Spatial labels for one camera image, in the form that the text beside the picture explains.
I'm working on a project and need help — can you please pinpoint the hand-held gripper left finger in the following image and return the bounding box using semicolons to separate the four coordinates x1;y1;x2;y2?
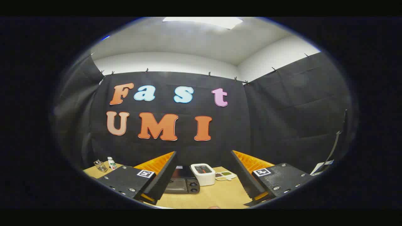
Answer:
97;151;178;206

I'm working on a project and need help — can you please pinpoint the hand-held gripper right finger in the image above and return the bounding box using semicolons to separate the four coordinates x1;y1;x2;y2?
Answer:
231;150;314;207

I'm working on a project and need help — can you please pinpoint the grey strap with white tag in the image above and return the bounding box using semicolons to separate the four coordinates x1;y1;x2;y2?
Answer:
310;110;348;176

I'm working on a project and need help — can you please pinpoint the metal wire holder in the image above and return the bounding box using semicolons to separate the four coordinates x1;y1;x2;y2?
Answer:
94;159;108;172

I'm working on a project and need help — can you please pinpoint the black toaster oven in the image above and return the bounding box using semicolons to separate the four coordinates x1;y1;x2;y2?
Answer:
163;165;200;194

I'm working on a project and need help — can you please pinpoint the white divided seasoning dish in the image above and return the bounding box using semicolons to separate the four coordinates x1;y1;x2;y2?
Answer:
215;171;237;181

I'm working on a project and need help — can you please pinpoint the white bread toaster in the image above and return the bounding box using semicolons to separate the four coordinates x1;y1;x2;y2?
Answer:
190;163;216;186

